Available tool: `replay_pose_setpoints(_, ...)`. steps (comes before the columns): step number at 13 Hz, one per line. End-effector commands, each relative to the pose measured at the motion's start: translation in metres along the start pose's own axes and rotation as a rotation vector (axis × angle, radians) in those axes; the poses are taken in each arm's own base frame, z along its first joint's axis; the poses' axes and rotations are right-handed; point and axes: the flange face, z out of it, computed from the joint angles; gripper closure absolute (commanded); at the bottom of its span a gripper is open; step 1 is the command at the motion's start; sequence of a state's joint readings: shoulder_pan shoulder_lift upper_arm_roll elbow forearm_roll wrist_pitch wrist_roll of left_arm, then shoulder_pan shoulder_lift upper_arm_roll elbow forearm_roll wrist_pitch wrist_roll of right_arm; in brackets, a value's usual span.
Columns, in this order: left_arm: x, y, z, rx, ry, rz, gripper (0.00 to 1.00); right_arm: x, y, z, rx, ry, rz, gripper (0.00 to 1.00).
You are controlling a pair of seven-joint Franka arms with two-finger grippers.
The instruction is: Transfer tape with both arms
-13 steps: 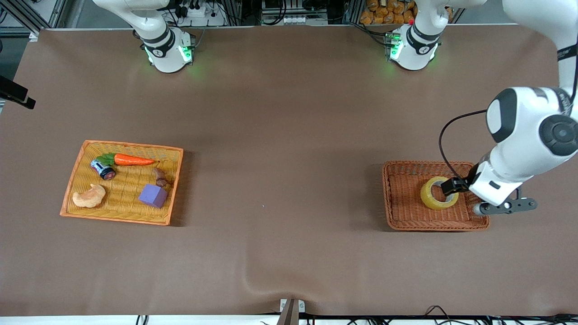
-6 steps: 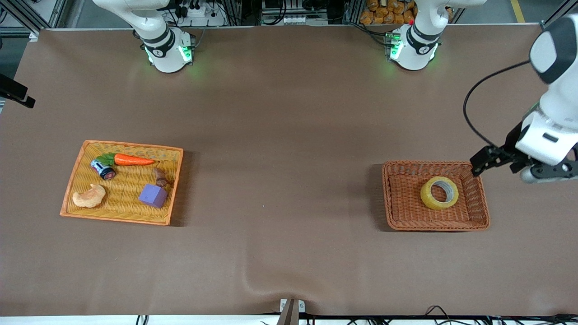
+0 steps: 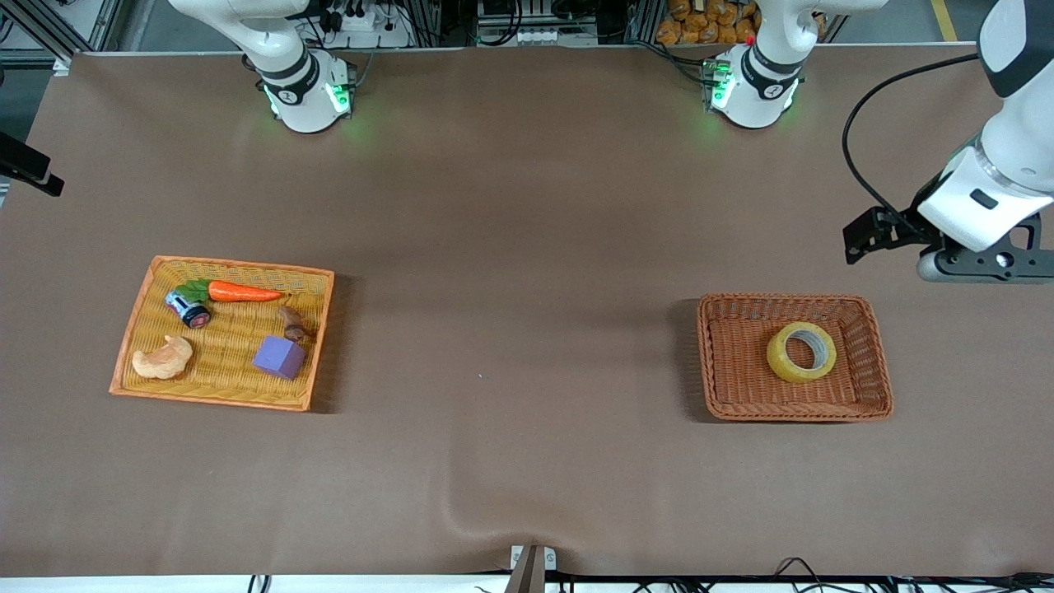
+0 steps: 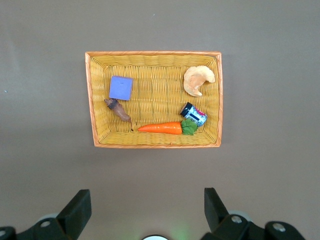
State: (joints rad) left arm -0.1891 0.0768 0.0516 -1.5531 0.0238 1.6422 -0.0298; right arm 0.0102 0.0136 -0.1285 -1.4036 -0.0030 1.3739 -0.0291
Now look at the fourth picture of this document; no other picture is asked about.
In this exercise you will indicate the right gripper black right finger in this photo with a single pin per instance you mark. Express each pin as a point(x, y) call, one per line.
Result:
point(217, 212)

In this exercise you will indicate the yellow wicker tray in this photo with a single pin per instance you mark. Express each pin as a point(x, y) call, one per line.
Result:
point(155, 85)

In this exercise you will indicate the orange toy carrot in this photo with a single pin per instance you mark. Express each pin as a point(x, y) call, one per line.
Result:
point(162, 128)

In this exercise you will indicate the brown table cover sheet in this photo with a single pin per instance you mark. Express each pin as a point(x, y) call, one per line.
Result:
point(37, 37)

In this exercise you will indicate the purple foam cube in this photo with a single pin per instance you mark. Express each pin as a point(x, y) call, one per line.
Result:
point(121, 88)

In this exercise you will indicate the toy croissant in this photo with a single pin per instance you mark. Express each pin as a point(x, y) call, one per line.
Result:
point(193, 80)

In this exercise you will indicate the small printed can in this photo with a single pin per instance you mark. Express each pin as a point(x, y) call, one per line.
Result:
point(195, 115)

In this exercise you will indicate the brown toy root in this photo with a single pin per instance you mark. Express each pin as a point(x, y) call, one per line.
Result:
point(118, 110)

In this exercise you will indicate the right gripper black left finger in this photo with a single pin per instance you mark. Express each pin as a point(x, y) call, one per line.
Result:
point(73, 212)

